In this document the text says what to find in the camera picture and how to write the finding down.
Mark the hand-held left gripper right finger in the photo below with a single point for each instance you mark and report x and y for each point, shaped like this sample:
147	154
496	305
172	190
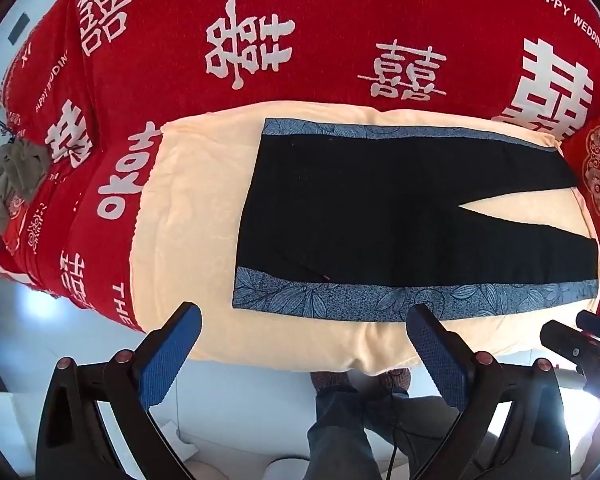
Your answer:
437	355

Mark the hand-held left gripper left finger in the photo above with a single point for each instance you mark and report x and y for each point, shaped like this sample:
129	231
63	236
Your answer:
167	355

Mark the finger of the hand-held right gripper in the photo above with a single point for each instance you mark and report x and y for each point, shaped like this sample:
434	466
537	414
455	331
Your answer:
597	322
567	341

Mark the black pants with blue stripes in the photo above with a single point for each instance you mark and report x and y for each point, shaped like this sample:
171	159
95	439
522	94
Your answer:
380	220

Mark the person's legs in jeans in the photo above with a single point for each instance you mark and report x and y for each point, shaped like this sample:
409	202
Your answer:
340	430

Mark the cream blanket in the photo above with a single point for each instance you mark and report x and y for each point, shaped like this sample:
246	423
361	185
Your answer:
185	220

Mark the red patterned cloth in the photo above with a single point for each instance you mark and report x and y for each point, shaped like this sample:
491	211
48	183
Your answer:
10	220

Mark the olive green cloth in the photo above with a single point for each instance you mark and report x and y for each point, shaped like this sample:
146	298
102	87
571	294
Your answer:
15	175

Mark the red printed blanket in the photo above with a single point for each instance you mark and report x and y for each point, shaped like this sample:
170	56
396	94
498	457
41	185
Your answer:
330	30

